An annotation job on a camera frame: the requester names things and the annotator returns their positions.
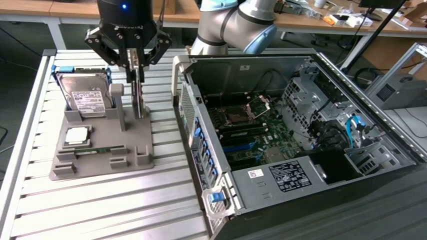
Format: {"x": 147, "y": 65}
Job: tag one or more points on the hard disk in blue carrier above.
{"x": 83, "y": 87}

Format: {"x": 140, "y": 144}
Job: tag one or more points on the green RAM stick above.
{"x": 94, "y": 151}

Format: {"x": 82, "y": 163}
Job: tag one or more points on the blue release latch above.
{"x": 215, "y": 197}

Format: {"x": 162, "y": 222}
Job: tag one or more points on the black stand pole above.
{"x": 383, "y": 22}

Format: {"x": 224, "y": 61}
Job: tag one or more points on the silver CPU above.
{"x": 76, "y": 136}

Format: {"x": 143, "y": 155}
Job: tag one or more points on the aluminium frame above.
{"x": 410, "y": 53}

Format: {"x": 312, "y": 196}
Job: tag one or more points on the white mug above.
{"x": 320, "y": 3}

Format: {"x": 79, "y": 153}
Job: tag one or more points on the cardboard box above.
{"x": 171, "y": 6}

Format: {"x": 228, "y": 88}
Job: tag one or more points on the CPU socket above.
{"x": 236, "y": 116}

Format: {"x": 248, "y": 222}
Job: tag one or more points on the grey equipment box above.
{"x": 403, "y": 95}

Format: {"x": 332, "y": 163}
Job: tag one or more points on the blue expansion slot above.
{"x": 238, "y": 148}

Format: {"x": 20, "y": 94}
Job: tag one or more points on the black monitor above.
{"x": 381, "y": 3}

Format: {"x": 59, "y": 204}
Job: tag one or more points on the brown cardboard stand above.
{"x": 415, "y": 11}

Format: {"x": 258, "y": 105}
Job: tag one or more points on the grey parts rack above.
{"x": 100, "y": 165}

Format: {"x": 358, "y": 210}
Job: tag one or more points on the green motherboard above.
{"x": 276, "y": 135}

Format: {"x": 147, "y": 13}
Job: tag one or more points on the metal disk bay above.
{"x": 370, "y": 160}

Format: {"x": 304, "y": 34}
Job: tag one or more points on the orange and white box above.
{"x": 336, "y": 20}

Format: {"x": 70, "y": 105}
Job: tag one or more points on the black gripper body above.
{"x": 127, "y": 22}

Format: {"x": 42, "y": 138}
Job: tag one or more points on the wooden desk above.
{"x": 383, "y": 31}
{"x": 34, "y": 10}

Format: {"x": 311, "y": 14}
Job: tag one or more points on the black graphics card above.
{"x": 138, "y": 100}

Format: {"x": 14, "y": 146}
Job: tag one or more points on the grey power supply unit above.
{"x": 260, "y": 182}

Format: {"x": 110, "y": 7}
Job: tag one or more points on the open PC case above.
{"x": 207, "y": 120}

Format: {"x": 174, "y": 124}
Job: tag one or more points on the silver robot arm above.
{"x": 234, "y": 22}

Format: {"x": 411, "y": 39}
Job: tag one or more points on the grey chipset heatsink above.
{"x": 276, "y": 153}

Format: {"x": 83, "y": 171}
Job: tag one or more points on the metal socket cover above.
{"x": 260, "y": 105}

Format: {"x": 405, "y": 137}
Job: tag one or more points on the grey metal device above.
{"x": 291, "y": 7}

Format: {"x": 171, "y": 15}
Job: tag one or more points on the metal drive cage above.
{"x": 303, "y": 97}

